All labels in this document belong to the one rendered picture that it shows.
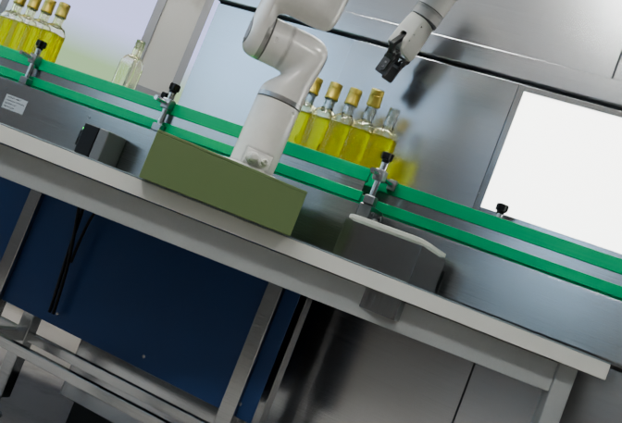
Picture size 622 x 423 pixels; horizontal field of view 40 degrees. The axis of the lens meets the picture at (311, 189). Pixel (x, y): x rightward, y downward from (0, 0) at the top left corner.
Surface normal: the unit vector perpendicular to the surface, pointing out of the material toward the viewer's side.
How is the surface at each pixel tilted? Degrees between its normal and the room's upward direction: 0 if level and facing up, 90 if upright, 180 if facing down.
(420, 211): 90
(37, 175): 90
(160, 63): 90
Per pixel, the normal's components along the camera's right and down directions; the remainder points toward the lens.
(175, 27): 0.04, -0.06
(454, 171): -0.35, -0.21
